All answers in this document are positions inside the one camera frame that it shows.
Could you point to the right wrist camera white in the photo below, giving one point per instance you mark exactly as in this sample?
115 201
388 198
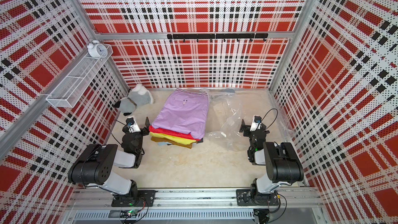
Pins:
256 123

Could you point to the brown garment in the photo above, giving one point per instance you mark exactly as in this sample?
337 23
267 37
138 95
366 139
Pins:
176 144

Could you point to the black wall hook rail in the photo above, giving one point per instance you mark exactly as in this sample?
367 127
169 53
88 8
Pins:
218 36

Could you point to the purple garment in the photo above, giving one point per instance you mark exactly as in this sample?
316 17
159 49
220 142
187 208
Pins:
184 112

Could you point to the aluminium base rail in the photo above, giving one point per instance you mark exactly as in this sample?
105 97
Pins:
287 205

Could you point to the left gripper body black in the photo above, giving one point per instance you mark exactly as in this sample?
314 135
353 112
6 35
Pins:
140 136

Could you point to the white alarm clock on shelf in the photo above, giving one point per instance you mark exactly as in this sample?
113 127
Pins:
96 49

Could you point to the clear plastic vacuum bag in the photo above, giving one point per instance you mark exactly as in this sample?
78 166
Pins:
229 107

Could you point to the grey white plush toy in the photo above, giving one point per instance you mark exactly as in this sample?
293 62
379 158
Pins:
137 97

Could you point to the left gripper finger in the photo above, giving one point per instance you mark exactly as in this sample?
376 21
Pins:
147 122
128 127

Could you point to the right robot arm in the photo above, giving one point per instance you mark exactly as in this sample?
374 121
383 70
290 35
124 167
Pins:
282 164

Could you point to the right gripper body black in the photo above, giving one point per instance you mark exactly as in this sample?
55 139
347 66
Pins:
251 137

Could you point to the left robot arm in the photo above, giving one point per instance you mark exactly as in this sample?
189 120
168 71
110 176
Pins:
94 167

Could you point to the white wire mesh shelf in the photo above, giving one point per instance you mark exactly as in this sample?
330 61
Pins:
71 88

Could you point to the yellow garment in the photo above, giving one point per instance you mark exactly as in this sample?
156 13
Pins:
182 141

